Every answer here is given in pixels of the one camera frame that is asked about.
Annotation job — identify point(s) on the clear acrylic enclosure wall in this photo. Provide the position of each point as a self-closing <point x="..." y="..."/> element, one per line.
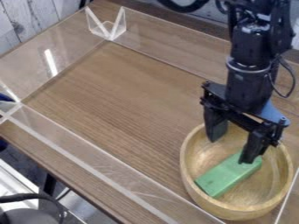
<point x="105" y="100"/>

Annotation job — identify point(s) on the brown wooden bowl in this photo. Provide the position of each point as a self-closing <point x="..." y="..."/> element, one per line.
<point x="257" y="195"/>

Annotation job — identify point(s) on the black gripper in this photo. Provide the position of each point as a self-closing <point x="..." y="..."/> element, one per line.
<point x="242" y="102"/>

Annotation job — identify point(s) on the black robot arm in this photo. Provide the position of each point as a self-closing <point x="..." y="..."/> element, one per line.
<point x="261" y="35"/>

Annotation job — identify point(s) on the black table leg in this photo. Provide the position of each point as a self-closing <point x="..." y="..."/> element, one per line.
<point x="50" y="184"/>

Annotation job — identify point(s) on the green rectangular block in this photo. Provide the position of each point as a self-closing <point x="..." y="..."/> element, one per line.
<point x="225" y="175"/>

